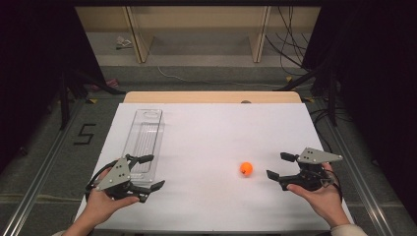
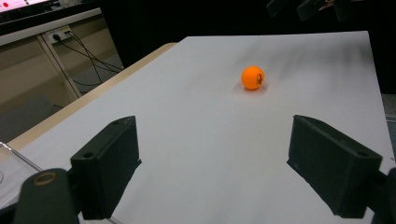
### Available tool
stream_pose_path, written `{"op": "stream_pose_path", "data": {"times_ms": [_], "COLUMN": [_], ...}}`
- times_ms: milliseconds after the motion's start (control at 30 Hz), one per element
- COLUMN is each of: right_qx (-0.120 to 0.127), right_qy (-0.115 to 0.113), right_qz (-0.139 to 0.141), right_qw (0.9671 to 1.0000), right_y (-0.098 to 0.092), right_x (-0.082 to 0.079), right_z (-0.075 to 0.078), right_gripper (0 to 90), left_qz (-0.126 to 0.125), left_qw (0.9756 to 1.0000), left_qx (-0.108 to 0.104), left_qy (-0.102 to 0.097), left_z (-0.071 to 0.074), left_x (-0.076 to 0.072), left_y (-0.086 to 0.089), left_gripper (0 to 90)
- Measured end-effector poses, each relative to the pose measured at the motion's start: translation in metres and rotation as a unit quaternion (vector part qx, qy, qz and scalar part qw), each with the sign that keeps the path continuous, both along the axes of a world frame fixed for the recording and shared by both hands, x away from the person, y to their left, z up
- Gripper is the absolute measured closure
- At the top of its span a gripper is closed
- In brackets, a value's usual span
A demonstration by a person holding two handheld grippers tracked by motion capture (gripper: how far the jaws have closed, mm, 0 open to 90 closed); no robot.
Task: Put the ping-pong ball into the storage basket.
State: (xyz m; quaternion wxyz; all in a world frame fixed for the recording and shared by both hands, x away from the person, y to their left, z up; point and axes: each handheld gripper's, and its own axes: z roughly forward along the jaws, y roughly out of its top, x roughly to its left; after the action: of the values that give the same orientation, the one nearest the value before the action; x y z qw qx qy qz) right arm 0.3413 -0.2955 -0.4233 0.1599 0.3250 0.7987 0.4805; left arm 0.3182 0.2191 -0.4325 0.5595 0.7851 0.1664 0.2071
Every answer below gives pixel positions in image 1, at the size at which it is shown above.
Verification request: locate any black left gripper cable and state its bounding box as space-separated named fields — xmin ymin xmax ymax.
xmin=84 ymin=161 xmax=117 ymax=203

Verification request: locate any person's right hand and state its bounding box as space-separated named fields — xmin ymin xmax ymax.
xmin=286 ymin=162 xmax=352 ymax=229

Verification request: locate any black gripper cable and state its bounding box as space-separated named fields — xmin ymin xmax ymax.
xmin=324 ymin=168 xmax=344 ymax=203
xmin=84 ymin=161 xmax=117 ymax=203

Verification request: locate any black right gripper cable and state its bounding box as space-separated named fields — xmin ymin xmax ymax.
xmin=324 ymin=168 xmax=344 ymax=203

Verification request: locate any black floor cable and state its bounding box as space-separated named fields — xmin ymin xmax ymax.
xmin=309 ymin=106 xmax=353 ymax=165

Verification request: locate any black curtain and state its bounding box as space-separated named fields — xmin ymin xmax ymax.
xmin=0 ymin=0 xmax=106 ymax=173
xmin=301 ymin=0 xmax=417 ymax=224

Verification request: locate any beige wooden cabinet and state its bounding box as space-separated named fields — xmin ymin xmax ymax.
xmin=74 ymin=5 xmax=322 ymax=64

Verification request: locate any metal floor rail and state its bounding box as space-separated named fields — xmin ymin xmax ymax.
xmin=0 ymin=97 xmax=87 ymax=236
xmin=319 ymin=111 xmax=394 ymax=236

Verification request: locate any clear plastic container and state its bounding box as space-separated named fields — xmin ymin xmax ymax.
xmin=121 ymin=108 xmax=165 ymax=185

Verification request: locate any orange ball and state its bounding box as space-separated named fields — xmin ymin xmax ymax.
xmin=239 ymin=161 xmax=254 ymax=177

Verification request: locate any black metal stand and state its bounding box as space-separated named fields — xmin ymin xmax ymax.
xmin=274 ymin=62 xmax=338 ymax=127
xmin=58 ymin=65 xmax=127 ymax=132

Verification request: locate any bundle of black cables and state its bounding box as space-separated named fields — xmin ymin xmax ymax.
xmin=265 ymin=5 xmax=313 ymax=72

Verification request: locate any crumpled white paper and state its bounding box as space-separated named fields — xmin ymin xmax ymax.
xmin=115 ymin=35 xmax=134 ymax=51

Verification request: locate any person's left hand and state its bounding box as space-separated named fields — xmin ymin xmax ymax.
xmin=84 ymin=166 xmax=141 ymax=228

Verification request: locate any pink cloth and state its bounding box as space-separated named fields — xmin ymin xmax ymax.
xmin=92 ymin=78 xmax=120 ymax=92

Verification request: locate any white floor cable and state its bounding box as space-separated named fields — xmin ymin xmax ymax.
xmin=156 ymin=65 xmax=286 ymax=89

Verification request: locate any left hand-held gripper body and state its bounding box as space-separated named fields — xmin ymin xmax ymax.
xmin=95 ymin=153 xmax=149 ymax=204

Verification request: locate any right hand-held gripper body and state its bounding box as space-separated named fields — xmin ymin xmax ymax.
xmin=292 ymin=147 xmax=344 ymax=192

